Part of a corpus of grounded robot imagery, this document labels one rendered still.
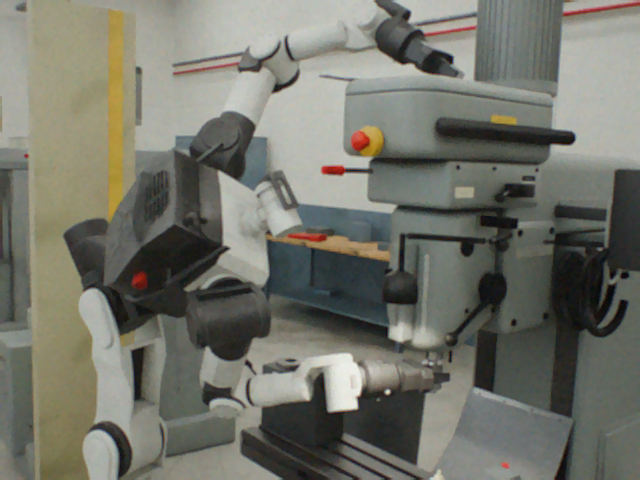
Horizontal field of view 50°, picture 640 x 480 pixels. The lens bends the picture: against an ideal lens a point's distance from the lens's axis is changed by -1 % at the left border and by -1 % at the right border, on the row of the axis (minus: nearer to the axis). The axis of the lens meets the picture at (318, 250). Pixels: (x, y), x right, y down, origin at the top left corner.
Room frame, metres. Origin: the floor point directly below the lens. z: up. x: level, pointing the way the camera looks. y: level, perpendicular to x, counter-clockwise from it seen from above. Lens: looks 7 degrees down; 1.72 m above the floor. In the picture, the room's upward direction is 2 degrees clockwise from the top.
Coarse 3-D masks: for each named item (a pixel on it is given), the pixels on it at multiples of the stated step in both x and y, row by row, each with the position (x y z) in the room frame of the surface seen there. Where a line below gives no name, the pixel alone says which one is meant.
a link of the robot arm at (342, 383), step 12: (360, 360) 1.50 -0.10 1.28; (372, 360) 1.49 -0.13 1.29; (324, 372) 1.47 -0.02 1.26; (336, 372) 1.45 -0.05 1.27; (348, 372) 1.45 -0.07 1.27; (360, 372) 1.47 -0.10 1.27; (372, 372) 1.46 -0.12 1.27; (324, 384) 1.49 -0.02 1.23; (336, 384) 1.44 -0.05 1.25; (348, 384) 1.44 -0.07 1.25; (360, 384) 1.45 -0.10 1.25; (372, 384) 1.45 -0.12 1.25; (336, 396) 1.43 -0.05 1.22; (348, 396) 1.43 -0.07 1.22; (360, 396) 1.48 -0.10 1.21; (372, 396) 1.46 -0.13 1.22; (336, 408) 1.42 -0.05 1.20; (348, 408) 1.42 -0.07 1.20
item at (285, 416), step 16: (272, 368) 1.94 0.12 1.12; (288, 368) 1.93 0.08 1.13; (320, 400) 1.84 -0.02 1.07; (272, 416) 1.94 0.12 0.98; (288, 416) 1.89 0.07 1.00; (304, 416) 1.85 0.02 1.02; (320, 416) 1.84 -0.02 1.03; (336, 416) 1.89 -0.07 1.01; (288, 432) 1.89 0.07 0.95; (304, 432) 1.85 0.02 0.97; (320, 432) 1.84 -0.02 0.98; (336, 432) 1.89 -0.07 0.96
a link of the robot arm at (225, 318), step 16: (208, 304) 1.31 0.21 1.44; (224, 304) 1.32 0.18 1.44; (240, 304) 1.33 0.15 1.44; (256, 304) 1.34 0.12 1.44; (208, 320) 1.29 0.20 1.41; (224, 320) 1.30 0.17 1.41; (240, 320) 1.31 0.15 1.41; (256, 320) 1.32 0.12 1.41; (208, 336) 1.29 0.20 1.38; (224, 336) 1.30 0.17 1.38; (240, 336) 1.32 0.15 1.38; (256, 336) 1.34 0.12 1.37; (224, 352) 1.36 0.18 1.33; (240, 352) 1.37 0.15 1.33
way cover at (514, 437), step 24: (480, 408) 1.86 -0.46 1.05; (504, 408) 1.81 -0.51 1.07; (528, 408) 1.77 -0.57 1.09; (456, 432) 1.87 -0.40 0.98; (480, 432) 1.82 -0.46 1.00; (504, 432) 1.78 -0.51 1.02; (528, 432) 1.73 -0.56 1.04; (552, 432) 1.69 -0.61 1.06; (456, 456) 1.81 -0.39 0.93; (480, 456) 1.78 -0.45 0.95; (504, 456) 1.74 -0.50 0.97; (528, 456) 1.70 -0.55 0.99; (552, 456) 1.66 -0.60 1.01
